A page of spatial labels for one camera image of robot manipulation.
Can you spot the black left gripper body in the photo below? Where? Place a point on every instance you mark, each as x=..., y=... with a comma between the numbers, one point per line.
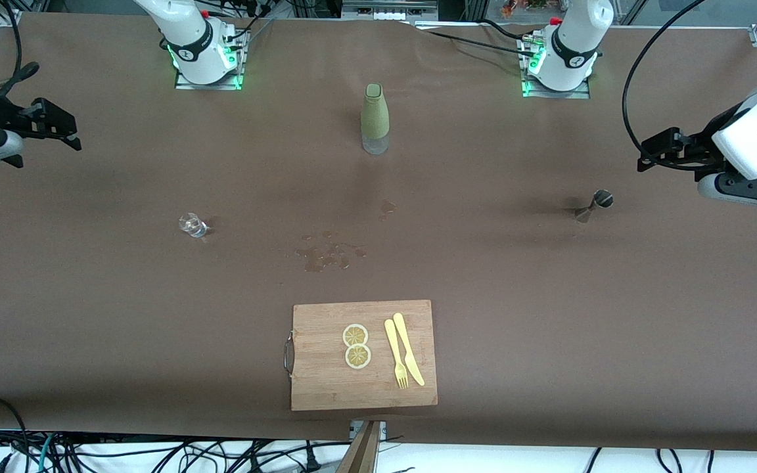
x=699, y=147

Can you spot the metal post bracket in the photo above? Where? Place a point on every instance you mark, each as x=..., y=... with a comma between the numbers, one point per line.
x=382, y=430

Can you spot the yellow lemon slice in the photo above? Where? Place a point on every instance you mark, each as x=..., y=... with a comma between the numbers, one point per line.
x=355, y=336
x=357, y=357

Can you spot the small spilled liquid puddle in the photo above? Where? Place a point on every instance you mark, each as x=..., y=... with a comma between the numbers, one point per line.
x=388, y=208

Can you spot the grey power strip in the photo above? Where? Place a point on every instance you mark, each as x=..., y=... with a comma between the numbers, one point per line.
x=388, y=10

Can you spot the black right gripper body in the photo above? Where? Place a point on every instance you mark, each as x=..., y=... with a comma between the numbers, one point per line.
x=18, y=120

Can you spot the large spilled liquid puddle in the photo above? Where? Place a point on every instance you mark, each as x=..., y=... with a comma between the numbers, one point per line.
x=314, y=263

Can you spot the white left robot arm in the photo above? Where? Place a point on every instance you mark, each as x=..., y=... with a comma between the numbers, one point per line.
x=569, y=46

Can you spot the wooden post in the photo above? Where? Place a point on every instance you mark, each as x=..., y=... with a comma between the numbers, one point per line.
x=360, y=453

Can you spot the yellow plastic knife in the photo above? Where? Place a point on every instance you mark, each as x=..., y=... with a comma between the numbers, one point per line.
x=405, y=341

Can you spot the clear glass cup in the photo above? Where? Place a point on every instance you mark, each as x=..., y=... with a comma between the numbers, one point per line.
x=189, y=223

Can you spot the wooden cutting board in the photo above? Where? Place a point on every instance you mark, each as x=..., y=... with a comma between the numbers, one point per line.
x=326, y=374

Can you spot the green sleeved glass bottle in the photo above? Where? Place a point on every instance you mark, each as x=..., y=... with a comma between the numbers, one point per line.
x=374, y=118

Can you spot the brown table cover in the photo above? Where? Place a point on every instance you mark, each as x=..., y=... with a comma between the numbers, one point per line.
x=549, y=328

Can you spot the steel double jigger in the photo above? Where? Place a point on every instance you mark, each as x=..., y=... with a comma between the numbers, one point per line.
x=603, y=198

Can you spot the yellow plastic fork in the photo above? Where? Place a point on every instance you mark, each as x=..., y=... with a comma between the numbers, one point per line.
x=393, y=345

